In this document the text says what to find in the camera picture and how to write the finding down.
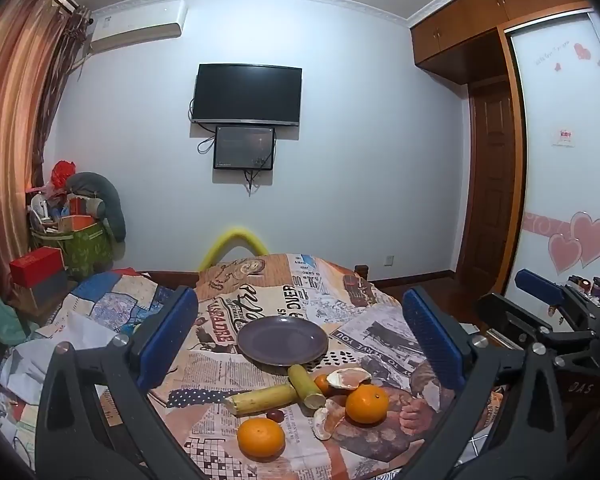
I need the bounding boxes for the blue patchwork quilt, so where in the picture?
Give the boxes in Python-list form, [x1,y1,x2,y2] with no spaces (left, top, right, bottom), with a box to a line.
[0,270,163,466]

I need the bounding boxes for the white air conditioner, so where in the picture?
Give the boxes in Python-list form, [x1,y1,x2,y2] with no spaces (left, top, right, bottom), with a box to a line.
[87,0,187,53]

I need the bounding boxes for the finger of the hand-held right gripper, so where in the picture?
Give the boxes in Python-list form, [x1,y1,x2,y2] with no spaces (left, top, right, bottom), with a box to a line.
[476,291,598,361]
[515,268,600,321]

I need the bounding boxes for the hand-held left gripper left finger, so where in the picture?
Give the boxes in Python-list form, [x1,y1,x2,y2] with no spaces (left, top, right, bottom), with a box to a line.
[35,285,206,480]

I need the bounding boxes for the yellow foam arch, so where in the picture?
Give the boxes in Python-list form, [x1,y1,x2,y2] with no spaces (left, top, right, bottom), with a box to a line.
[198,227,271,273]

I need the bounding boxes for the newspaper-print blanket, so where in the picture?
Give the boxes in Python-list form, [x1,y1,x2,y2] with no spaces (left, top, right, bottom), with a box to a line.
[145,252,506,480]

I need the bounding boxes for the grey box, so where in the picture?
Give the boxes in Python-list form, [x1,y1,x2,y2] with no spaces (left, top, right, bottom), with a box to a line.
[15,270,68,307]

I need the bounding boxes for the red plastic bag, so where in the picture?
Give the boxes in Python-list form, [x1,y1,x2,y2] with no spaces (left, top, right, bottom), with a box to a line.
[51,160,77,188]

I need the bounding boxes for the orange peel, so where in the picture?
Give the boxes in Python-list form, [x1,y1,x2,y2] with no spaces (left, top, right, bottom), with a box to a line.
[312,399,347,441]
[327,367,372,391]

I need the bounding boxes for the red box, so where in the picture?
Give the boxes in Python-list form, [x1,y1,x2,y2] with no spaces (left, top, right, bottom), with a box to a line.
[8,246,66,288]

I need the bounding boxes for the brown sheer curtain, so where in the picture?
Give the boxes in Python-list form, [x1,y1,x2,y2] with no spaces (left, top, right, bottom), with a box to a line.
[32,5,93,201]

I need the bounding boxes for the white crumpled cloth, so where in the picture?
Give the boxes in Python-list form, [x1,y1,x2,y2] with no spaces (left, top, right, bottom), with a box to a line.
[0,310,83,403]

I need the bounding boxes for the black wall television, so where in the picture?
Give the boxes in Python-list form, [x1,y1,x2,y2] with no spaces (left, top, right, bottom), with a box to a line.
[191,63,302,126]

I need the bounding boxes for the long sugarcane piece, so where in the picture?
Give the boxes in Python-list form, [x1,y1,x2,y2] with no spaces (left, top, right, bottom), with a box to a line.
[223,382,293,416]

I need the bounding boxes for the green storage box with clutter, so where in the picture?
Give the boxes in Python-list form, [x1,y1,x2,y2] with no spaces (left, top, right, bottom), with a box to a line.
[30,220,113,281]

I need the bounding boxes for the wooden overhead cabinet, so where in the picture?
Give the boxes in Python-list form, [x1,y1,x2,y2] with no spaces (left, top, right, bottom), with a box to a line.
[410,0,591,86]

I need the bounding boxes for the short sugarcane piece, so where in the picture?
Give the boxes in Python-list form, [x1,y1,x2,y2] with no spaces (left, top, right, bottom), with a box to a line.
[287,364,327,409]

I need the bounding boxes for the orange striped curtain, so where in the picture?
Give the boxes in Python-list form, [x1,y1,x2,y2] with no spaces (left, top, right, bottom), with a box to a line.
[0,0,76,311]

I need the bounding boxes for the white heart-print wardrobe door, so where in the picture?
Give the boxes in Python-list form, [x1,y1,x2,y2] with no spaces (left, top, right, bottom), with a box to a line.
[505,10,600,301]

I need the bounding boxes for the purple plate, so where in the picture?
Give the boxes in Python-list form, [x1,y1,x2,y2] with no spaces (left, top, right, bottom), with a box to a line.
[237,316,329,367]

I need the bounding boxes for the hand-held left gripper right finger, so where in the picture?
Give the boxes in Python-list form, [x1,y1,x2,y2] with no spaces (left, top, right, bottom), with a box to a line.
[401,286,566,480]

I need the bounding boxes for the brown wooden door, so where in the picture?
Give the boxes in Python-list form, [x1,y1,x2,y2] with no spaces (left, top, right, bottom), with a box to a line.
[455,80,520,286]

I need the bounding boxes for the small black wall monitor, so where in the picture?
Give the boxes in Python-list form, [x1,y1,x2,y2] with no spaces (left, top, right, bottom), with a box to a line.
[213,125,276,171]

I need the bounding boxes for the large orange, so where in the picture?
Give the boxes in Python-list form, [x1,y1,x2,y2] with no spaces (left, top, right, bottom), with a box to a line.
[345,383,389,425]
[237,417,286,458]

